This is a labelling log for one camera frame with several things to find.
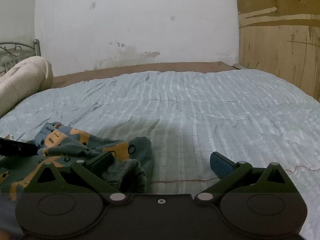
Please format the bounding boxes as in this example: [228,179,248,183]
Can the metal ornate headboard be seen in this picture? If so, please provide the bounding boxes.
[0,39,41,75]

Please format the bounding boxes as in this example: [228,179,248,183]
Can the light blue quilted bedspread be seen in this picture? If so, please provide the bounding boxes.
[1,70,319,239]

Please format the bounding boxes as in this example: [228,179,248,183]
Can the cream rolled comforter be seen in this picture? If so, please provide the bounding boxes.
[1,56,54,116]

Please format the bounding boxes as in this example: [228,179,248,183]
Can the plywood wardrobe panel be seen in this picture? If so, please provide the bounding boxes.
[237,0,319,100]

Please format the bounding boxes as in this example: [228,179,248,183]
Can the blue pants with orange print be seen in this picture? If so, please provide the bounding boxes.
[1,122,153,201]

